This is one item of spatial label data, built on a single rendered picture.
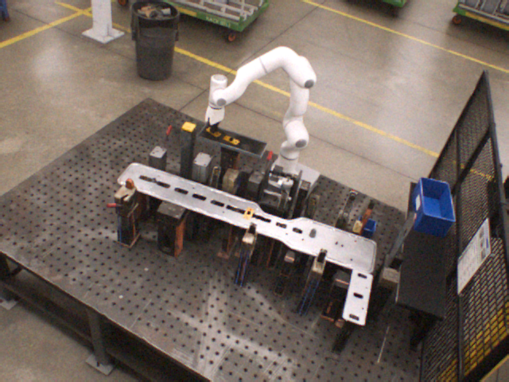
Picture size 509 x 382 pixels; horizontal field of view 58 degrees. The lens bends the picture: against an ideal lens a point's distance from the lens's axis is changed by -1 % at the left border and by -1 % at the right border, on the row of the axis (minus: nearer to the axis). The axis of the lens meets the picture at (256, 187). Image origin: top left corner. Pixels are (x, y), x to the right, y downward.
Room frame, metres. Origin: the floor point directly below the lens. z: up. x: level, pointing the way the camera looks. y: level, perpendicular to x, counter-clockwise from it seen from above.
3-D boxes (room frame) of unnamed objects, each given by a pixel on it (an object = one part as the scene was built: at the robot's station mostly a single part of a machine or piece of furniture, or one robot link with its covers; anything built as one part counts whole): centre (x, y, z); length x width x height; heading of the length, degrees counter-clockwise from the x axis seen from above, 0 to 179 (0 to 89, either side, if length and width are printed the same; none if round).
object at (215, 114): (2.07, 0.29, 1.29); 0.10 x 0.07 x 0.11; 146
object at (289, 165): (2.25, -0.15, 0.89); 0.19 x 0.19 x 0.18
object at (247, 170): (1.89, 0.07, 0.90); 0.05 x 0.05 x 0.40; 80
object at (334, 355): (1.18, -0.53, 0.84); 0.11 x 0.06 x 0.29; 170
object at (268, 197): (1.85, -0.12, 0.94); 0.18 x 0.13 x 0.49; 80
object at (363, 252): (1.66, 0.03, 1.00); 1.38 x 0.22 x 0.02; 80
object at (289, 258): (1.45, -0.23, 0.84); 0.11 x 0.08 x 0.29; 170
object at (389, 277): (1.40, -0.69, 0.88); 0.08 x 0.08 x 0.36; 80
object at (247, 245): (1.48, -0.02, 0.87); 0.12 x 0.09 x 0.35; 170
